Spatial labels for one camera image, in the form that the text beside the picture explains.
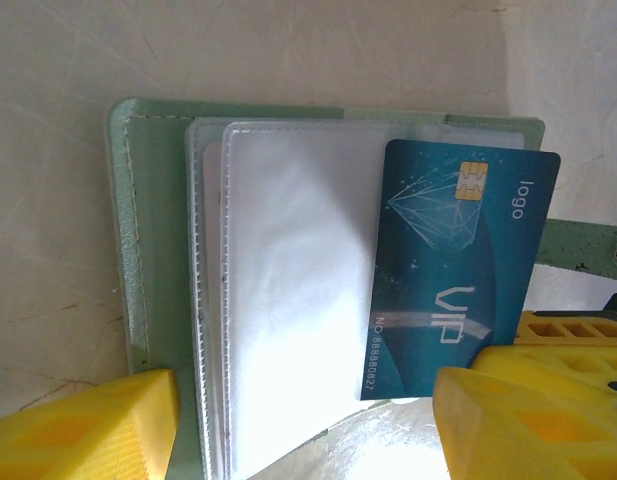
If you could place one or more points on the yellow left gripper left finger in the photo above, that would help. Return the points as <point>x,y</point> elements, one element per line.
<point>78,440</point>

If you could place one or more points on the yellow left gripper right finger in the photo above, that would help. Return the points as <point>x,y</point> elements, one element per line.
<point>528,445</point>

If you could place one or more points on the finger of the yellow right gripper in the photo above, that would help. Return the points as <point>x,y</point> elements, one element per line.
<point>563,350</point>

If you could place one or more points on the blue VIP card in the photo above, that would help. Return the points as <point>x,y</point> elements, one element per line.
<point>438,260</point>

